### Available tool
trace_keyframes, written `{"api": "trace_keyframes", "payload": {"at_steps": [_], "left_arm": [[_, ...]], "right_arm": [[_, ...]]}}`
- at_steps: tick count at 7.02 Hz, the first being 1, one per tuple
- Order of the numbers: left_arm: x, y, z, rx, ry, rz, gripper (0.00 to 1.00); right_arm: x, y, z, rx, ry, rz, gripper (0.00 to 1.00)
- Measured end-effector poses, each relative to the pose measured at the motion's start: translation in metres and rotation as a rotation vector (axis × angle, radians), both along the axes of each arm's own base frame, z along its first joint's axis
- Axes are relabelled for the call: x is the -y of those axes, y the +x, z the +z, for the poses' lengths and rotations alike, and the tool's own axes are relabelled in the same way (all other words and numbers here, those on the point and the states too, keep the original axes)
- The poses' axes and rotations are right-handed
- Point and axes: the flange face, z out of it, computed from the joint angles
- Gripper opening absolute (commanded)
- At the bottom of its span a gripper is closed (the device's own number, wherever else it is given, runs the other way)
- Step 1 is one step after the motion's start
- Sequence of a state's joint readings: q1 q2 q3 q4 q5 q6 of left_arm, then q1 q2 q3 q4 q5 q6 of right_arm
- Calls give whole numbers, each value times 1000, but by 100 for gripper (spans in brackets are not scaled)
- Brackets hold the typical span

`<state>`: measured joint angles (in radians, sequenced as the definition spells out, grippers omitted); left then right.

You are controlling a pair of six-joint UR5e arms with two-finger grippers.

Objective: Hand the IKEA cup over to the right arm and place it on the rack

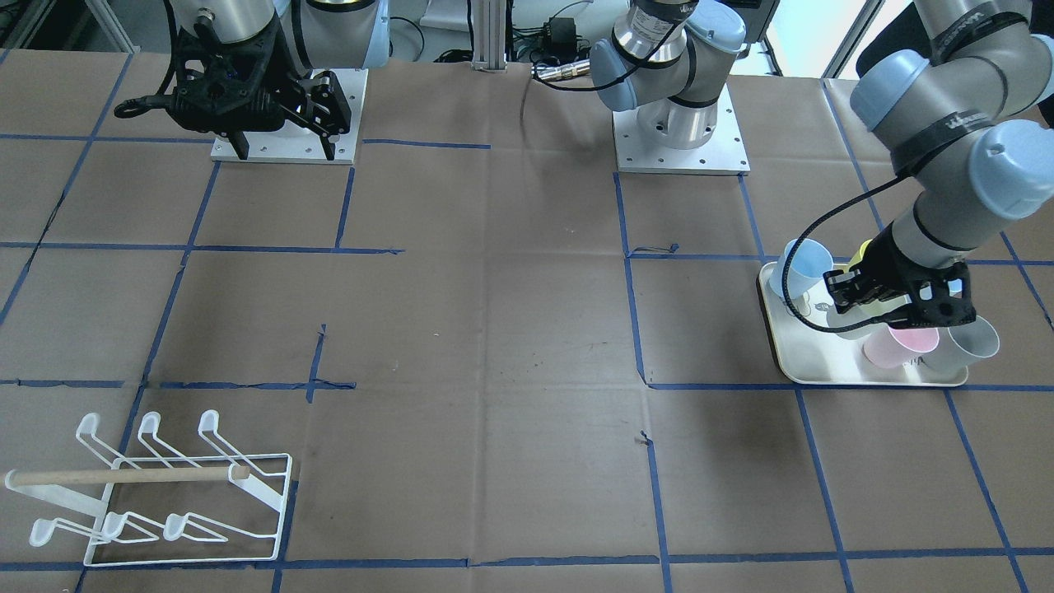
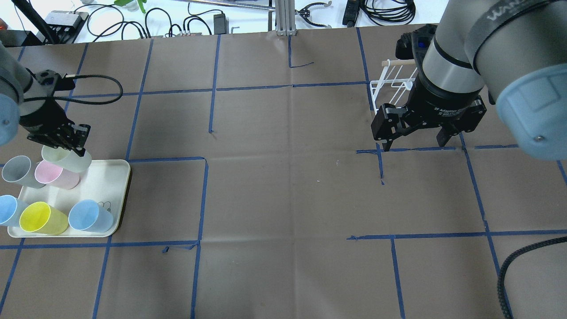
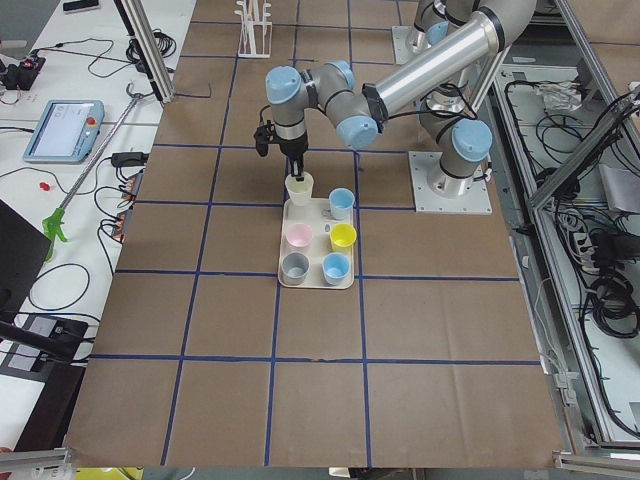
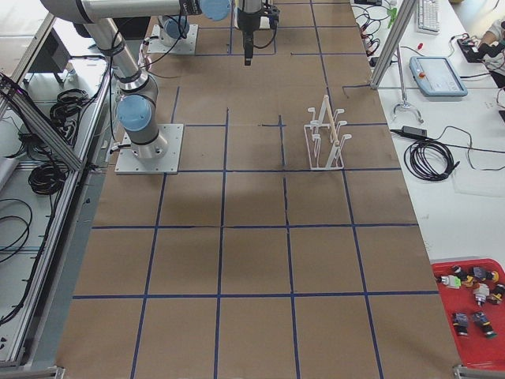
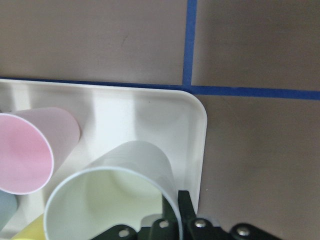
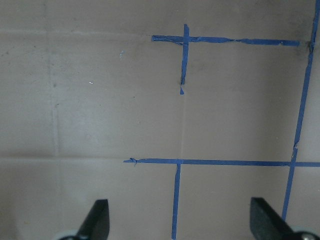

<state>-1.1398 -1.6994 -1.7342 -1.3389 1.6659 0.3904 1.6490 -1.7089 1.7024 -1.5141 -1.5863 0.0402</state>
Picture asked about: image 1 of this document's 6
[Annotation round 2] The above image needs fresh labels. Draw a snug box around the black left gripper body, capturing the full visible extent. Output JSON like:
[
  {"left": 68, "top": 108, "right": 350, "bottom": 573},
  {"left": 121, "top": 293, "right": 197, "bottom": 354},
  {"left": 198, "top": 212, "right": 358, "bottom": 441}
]
[{"left": 823, "top": 228, "right": 977, "bottom": 327}]

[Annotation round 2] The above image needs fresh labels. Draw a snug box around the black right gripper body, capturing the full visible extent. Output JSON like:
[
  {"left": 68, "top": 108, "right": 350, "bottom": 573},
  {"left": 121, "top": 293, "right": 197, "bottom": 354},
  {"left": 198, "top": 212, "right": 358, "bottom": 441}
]
[{"left": 114, "top": 21, "right": 301, "bottom": 135}]

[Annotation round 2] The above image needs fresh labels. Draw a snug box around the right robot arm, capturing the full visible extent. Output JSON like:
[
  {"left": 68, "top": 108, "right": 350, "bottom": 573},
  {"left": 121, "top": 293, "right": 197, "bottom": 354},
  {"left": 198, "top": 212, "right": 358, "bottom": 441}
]
[{"left": 115, "top": 1, "right": 390, "bottom": 165}]

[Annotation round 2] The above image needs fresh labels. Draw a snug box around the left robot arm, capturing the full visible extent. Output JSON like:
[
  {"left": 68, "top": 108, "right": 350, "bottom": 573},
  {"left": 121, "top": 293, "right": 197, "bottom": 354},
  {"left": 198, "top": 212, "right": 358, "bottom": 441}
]
[{"left": 590, "top": 1, "right": 1052, "bottom": 328}]

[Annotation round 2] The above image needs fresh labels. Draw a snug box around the yellow plastic cup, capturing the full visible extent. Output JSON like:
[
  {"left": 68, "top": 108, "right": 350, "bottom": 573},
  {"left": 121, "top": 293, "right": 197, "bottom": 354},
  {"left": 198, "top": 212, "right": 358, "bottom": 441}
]
[{"left": 846, "top": 240, "right": 872, "bottom": 271}]

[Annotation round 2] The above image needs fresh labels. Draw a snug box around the pink plastic cup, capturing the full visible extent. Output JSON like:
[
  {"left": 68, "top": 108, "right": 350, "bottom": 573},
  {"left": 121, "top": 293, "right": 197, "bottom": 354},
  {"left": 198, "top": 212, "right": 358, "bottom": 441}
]
[{"left": 862, "top": 327, "right": 940, "bottom": 369}]

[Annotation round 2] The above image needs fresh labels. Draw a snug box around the light blue cup at edge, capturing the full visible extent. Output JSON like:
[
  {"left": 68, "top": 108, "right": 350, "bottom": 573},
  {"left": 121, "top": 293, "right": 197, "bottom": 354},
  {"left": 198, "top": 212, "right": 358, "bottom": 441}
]
[{"left": 767, "top": 239, "right": 833, "bottom": 301}]

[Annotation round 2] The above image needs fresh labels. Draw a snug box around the grey plastic cup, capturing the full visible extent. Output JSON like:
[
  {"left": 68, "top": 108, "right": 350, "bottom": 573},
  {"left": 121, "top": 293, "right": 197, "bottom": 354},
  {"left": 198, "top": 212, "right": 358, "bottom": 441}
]
[{"left": 921, "top": 316, "right": 1001, "bottom": 375}]

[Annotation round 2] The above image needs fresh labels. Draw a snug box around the cream plastic tray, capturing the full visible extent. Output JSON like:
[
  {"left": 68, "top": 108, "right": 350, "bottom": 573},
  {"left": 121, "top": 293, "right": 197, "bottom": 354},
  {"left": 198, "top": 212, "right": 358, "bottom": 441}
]
[{"left": 758, "top": 262, "right": 970, "bottom": 388}]

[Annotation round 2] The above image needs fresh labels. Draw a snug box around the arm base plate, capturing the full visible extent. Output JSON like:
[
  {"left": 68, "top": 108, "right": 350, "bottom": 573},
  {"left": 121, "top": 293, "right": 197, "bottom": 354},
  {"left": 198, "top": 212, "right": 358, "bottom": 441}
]
[
  {"left": 613, "top": 86, "right": 752, "bottom": 175},
  {"left": 245, "top": 68, "right": 369, "bottom": 165}
]

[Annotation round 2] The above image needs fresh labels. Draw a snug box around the aluminium frame post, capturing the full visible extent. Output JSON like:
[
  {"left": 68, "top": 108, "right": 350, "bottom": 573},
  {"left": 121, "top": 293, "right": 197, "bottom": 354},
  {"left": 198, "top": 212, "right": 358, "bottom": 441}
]
[{"left": 469, "top": 1, "right": 511, "bottom": 72}]

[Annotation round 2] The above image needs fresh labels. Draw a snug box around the white wire cup rack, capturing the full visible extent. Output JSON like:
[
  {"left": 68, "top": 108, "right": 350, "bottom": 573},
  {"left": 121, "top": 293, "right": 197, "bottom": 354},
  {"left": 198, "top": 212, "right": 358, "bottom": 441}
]
[{"left": 4, "top": 409, "right": 293, "bottom": 567}]

